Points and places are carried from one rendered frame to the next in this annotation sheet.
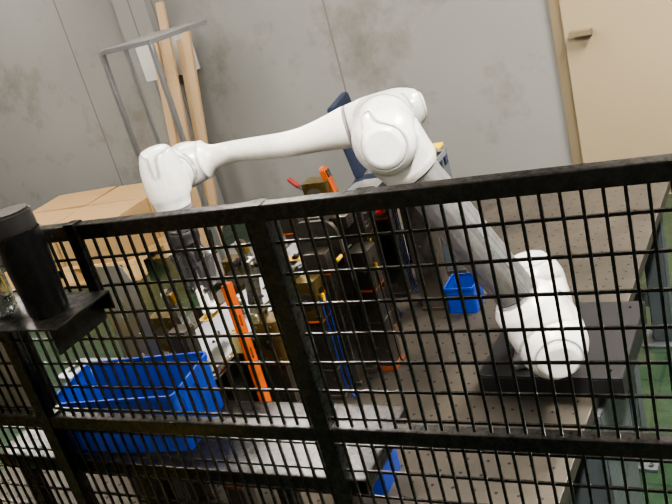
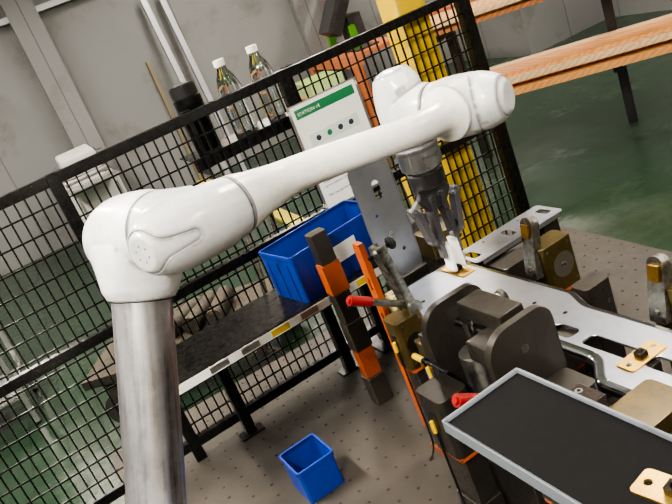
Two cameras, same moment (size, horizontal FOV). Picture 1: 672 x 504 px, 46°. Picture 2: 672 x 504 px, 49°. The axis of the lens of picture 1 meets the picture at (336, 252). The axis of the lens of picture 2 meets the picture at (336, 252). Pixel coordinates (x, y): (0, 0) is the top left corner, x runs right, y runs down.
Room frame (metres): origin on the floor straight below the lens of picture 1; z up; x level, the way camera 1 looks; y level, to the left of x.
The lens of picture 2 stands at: (2.63, -0.92, 1.75)
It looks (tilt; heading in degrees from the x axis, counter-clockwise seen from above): 20 degrees down; 129
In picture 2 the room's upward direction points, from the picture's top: 22 degrees counter-clockwise
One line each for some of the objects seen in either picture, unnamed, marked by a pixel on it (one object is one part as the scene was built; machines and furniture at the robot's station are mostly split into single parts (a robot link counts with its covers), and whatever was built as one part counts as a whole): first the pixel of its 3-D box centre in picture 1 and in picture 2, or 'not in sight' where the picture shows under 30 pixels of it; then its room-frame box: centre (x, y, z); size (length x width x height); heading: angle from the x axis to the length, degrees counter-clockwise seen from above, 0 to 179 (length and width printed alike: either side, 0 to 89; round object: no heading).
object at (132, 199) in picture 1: (96, 233); not in sight; (6.09, 1.80, 0.24); 1.38 x 0.99 x 0.48; 56
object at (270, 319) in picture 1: (291, 376); (422, 386); (1.81, 0.20, 0.87); 0.10 x 0.07 x 0.35; 61
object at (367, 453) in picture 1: (189, 436); (305, 294); (1.42, 0.39, 1.01); 0.90 x 0.22 x 0.03; 61
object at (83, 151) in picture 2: not in sight; (98, 200); (-3.45, 3.48, 0.52); 2.17 x 0.54 x 1.03; 146
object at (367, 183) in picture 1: (391, 238); not in sight; (2.50, -0.19, 0.90); 0.13 x 0.08 x 0.41; 61
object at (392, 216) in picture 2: (134, 331); (383, 212); (1.67, 0.50, 1.17); 0.12 x 0.01 x 0.34; 61
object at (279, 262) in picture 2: (137, 403); (327, 249); (1.47, 0.48, 1.09); 0.30 x 0.17 x 0.13; 68
